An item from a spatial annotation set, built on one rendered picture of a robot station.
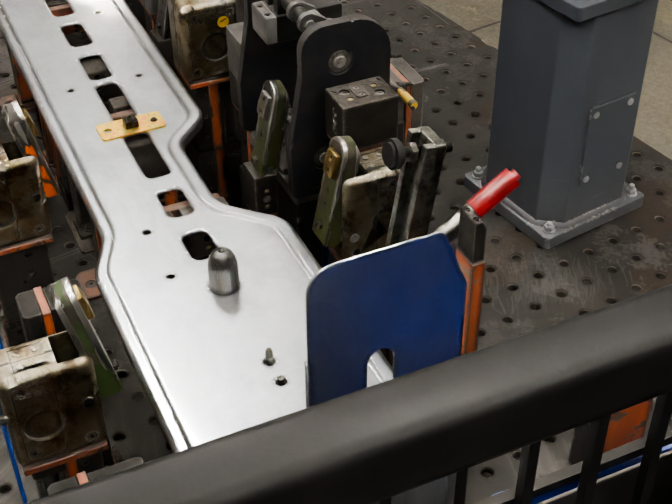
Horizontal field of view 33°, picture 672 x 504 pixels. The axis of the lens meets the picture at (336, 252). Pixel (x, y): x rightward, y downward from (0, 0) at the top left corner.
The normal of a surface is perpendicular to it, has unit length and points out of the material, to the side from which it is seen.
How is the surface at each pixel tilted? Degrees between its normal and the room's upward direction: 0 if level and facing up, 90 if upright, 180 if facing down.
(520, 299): 0
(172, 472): 0
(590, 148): 90
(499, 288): 0
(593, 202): 90
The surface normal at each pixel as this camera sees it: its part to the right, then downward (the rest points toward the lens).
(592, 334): 0.00, -0.78
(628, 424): 0.42, 0.57
